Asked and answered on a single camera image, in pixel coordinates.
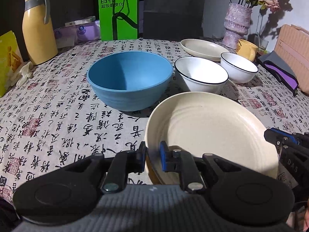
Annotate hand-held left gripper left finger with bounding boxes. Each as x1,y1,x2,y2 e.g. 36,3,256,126
64,141,147,194

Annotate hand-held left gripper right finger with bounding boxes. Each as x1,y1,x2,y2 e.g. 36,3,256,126
160,141,242,194

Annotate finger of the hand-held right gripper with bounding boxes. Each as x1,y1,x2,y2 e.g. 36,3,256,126
264,128,309,148

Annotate cream ridged plate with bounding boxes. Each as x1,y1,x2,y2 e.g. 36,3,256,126
144,92,279,185
181,39,229,61

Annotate blue bowl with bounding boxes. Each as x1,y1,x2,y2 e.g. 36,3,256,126
87,51,173,112

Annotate white bowl dark rim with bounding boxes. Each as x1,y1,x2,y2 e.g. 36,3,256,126
174,57,229,93
220,52,259,84

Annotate grey and purple pouch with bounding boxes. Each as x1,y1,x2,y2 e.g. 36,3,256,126
257,51,299,96

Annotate pink ribbed case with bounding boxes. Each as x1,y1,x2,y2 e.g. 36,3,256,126
274,24,309,95

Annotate yellow mug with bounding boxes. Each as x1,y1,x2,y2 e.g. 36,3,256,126
236,39,259,62

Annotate clear drinking glass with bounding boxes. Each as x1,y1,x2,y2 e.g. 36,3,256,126
254,35,269,54

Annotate calligraphy printed tablecloth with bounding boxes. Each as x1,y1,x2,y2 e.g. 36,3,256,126
0,37,309,203

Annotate purple textured vase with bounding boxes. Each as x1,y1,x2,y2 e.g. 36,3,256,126
222,3,253,49

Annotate green paper bag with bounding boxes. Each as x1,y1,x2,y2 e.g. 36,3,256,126
98,0,138,41

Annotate black paper bag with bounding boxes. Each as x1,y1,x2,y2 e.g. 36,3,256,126
143,0,205,41

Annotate white rubber glove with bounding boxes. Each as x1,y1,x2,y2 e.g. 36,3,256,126
16,61,34,87

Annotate small white flat box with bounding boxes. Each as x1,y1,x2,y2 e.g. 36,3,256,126
65,16,96,27

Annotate yellow-green snack box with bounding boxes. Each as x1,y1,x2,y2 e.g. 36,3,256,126
0,31,24,98

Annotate yellow thermos jug grey handle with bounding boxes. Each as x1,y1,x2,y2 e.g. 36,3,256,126
22,0,59,66

